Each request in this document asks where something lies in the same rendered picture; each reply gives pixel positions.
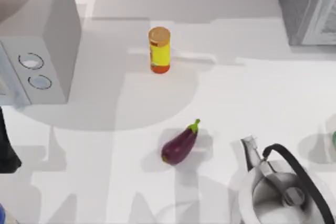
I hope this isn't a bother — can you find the purple eggplant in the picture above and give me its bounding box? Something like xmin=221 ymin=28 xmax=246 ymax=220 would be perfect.
xmin=161 ymin=119 xmax=201 ymax=166

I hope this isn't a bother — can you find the grey cabinet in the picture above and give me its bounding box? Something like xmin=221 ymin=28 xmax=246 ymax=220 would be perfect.
xmin=272 ymin=0 xmax=336 ymax=47

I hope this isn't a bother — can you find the microwave knob with white centre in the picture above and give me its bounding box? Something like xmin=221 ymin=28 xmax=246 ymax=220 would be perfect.
xmin=18 ymin=52 xmax=45 ymax=70

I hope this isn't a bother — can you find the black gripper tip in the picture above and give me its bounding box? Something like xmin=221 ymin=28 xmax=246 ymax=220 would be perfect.
xmin=0 ymin=106 xmax=22 ymax=174

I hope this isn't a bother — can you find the pale microwave oven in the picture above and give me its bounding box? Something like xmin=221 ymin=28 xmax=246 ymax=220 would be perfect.
xmin=0 ymin=0 xmax=82 ymax=105

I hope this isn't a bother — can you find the microwave knob with grey centre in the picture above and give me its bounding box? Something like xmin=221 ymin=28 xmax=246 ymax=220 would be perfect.
xmin=28 ymin=74 xmax=53 ymax=90

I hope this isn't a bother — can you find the silver kettle with black handle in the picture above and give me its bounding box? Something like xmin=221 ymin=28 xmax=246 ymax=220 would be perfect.
xmin=237 ymin=135 xmax=336 ymax=224

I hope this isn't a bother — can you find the yellow and orange bottle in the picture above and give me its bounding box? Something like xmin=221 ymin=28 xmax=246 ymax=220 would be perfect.
xmin=148 ymin=26 xmax=171 ymax=74

